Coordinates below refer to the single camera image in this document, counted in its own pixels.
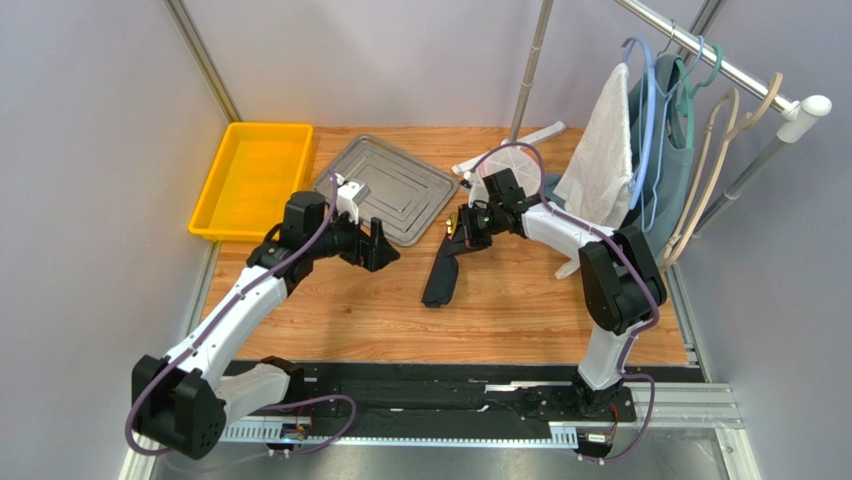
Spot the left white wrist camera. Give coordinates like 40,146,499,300
333,173,370,224

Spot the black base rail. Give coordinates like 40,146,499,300
226,359,707,442

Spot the beige clothes hanger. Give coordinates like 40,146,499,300
665,71,785,268
660,88,740,271

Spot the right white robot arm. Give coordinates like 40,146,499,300
422,168,667,418

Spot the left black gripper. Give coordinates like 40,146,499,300
307,202,399,271

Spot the silver metal tray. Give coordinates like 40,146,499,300
312,134,458,247

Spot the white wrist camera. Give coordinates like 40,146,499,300
461,171,489,207
333,173,370,224

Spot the teal grey garment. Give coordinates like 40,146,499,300
544,54,695,259

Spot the blue clothes hanger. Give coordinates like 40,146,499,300
622,36,695,239

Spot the yellow plastic bin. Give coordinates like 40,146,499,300
188,122,314,242

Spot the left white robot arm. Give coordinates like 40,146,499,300
125,191,400,460

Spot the pink white round container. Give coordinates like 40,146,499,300
475,147,541,197

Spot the green clothes hanger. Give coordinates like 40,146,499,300
674,35,724,149

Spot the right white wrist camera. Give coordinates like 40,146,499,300
461,171,489,207

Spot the white towel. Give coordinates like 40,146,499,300
548,63,633,228

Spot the black paper napkin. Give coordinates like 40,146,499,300
421,252,460,308

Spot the metal clothes rack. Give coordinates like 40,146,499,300
452,0,833,345

